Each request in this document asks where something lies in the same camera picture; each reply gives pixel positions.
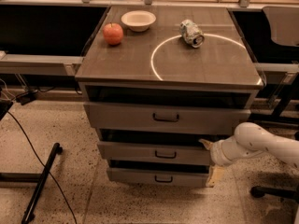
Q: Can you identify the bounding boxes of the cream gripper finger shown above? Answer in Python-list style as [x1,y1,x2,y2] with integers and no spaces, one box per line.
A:
[199,139,213,150]
[206,165,225,188]

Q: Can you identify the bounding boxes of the grey drawer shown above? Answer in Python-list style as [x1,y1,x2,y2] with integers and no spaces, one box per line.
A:
[107,168,208,188]
[98,141,212,166]
[84,102,250,135]

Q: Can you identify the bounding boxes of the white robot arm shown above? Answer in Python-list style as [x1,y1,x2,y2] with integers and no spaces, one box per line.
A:
[200,122,299,188]

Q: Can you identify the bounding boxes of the grey drawer cabinet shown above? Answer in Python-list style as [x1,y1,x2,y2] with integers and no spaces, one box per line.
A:
[74,5,265,142]

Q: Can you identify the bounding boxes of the grey bottom drawer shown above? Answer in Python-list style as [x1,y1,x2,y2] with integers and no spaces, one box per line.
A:
[107,168,208,188]

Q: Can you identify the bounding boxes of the grey top drawer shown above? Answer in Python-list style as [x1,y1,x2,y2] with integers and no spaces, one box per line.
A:
[84,102,250,135]

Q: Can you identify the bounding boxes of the crushed green soda can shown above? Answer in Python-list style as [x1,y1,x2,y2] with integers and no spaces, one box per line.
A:
[179,20,205,49]

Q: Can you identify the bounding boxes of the white bowl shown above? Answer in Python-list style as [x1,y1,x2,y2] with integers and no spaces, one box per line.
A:
[121,10,156,32]

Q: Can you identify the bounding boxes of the grey chair backrest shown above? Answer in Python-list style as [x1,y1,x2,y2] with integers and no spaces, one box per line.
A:
[263,7,299,47]

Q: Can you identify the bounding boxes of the red apple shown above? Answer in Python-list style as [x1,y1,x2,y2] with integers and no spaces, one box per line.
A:
[103,23,123,46]

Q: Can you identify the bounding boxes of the black power adapter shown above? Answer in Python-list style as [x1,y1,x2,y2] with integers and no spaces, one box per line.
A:
[16,91,37,105]

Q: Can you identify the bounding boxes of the black floor stand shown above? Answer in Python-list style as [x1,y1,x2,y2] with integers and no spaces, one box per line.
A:
[0,143,63,224]

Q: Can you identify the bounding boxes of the black cable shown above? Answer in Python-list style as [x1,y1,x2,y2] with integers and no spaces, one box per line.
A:
[6,110,78,224]

